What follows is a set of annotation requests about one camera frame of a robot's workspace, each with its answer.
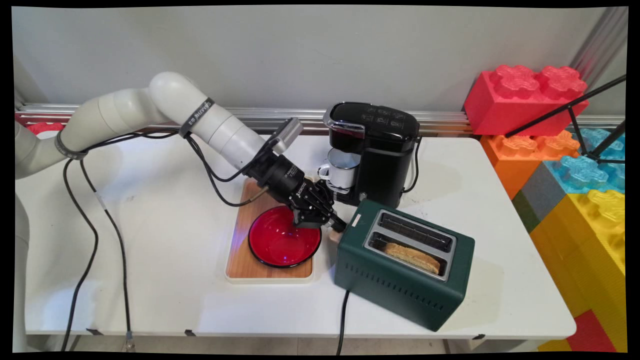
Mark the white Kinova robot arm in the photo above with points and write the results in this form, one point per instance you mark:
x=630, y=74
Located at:
x=170, y=100

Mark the black tripod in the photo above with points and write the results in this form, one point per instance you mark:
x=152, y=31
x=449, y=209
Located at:
x=575, y=102

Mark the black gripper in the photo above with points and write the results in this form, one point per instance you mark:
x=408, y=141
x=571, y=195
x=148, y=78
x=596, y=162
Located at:
x=290, y=182

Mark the giant red toy brick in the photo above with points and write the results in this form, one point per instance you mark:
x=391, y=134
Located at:
x=520, y=107

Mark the white enamel mug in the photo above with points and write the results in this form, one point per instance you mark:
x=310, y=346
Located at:
x=345, y=172

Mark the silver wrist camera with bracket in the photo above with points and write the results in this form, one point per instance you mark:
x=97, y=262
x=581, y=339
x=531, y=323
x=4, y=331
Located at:
x=287, y=135

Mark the horizontal aluminium rail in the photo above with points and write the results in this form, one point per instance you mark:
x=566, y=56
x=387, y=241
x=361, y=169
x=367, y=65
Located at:
x=440, y=120

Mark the wooden cutting board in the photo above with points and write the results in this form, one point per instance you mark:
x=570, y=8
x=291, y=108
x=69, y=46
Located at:
x=240, y=260

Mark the slanted aluminium profile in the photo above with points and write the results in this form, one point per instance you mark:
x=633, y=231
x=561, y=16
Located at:
x=600, y=45

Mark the small red plastic piece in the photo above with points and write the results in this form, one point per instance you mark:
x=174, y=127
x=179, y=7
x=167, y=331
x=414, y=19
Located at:
x=45, y=127

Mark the toast bread slice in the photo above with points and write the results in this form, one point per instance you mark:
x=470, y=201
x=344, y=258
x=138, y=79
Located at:
x=412, y=257

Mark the giant dark green toy brick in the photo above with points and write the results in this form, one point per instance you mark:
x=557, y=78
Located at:
x=525, y=210

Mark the giant orange toy brick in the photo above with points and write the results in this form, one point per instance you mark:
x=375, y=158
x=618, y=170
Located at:
x=515, y=160

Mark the black coffee machine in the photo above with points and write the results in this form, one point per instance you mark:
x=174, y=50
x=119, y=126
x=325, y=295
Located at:
x=387, y=160

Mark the giant blue toy brick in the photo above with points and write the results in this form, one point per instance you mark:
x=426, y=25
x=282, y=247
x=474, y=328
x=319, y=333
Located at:
x=585, y=172

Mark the green two-slot toaster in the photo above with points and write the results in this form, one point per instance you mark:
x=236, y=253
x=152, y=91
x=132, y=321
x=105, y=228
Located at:
x=395, y=287

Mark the wooden toaster lever knob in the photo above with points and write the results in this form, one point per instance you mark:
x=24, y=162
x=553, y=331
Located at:
x=334, y=236

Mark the red bowl with black rim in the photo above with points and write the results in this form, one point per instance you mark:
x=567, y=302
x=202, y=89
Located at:
x=280, y=245

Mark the giant yellow toy brick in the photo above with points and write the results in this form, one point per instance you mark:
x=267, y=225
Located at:
x=590, y=250

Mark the flat red toy brick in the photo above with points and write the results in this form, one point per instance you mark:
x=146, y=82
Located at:
x=592, y=332

